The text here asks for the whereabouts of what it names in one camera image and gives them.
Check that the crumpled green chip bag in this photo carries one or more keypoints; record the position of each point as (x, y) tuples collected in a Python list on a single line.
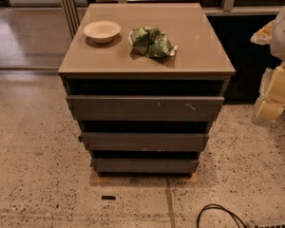
[(151, 42)]

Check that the grey drawer cabinet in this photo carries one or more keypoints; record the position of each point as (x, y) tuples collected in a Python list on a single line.
[(200, 68)]

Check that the grey drawer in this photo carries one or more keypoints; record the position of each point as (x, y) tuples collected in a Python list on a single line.
[(145, 165), (139, 108), (145, 141)]

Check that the small black floor marker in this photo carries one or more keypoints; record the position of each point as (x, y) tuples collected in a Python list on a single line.
[(108, 198)]

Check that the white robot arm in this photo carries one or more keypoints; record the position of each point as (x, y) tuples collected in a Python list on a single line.
[(273, 34)]

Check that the metal floor vent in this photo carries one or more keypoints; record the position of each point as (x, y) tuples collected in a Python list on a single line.
[(266, 224)]

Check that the white bowl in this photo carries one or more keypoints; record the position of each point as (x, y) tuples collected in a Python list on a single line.
[(102, 31)]

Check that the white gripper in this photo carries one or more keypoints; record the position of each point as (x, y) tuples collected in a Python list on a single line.
[(284, 35)]

